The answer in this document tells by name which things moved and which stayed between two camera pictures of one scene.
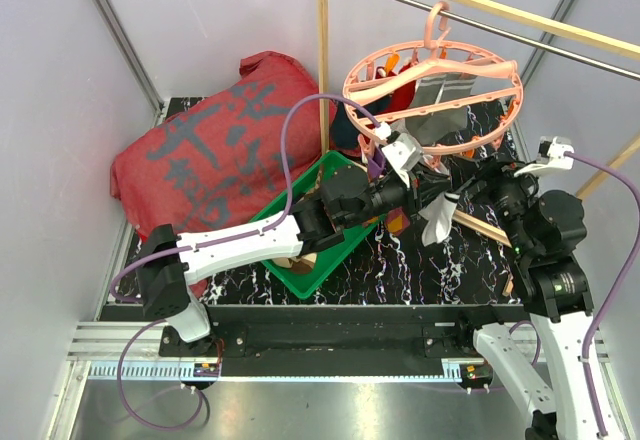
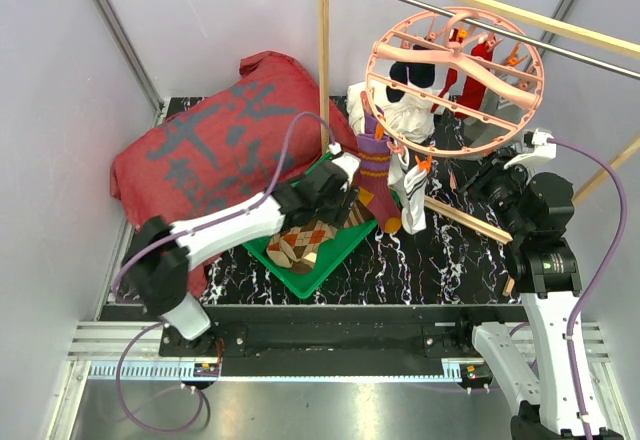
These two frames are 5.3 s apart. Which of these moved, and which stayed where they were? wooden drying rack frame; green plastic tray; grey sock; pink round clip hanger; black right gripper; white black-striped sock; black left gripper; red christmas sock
Moved: grey sock; pink round clip hanger; red christmas sock; black left gripper; white black-striped sock
Stayed: black right gripper; green plastic tray; wooden drying rack frame
